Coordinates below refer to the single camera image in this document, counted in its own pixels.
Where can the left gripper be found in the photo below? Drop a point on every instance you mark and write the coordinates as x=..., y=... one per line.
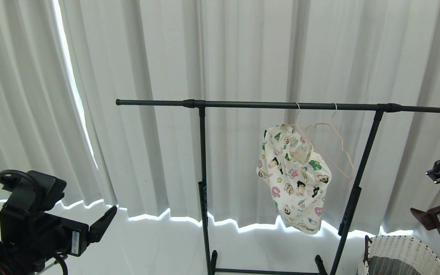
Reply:
x=40, y=233

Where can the cream printed garment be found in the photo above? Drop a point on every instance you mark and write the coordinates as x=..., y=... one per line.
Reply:
x=300, y=183

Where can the pink clothes hanger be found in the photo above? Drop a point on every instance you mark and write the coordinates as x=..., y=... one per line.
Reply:
x=332, y=123
x=298, y=109

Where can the white laundry basket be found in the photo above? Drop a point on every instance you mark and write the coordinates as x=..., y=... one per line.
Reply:
x=399, y=252

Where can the black clothes rack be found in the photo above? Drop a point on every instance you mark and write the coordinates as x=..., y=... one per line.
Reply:
x=243, y=104

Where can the white curtain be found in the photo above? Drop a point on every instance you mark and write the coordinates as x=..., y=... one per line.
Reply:
x=224, y=57

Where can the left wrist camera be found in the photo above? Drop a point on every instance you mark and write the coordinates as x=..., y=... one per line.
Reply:
x=33, y=187

